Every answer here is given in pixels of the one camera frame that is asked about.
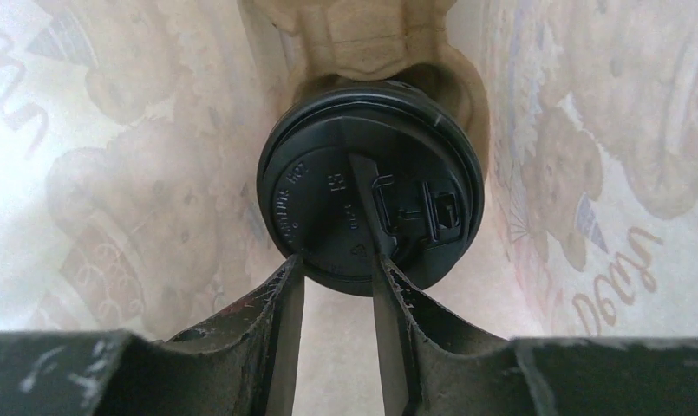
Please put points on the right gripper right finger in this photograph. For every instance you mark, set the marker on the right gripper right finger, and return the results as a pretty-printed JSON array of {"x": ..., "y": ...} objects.
[{"x": 432, "y": 362}]

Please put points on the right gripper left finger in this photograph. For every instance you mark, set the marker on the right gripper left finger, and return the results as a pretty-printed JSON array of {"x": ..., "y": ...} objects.
[{"x": 240, "y": 361}]

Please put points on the brown cardboard cup carrier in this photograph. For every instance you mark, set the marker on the brown cardboard cup carrier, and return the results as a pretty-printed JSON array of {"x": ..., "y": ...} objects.
[{"x": 316, "y": 45}]

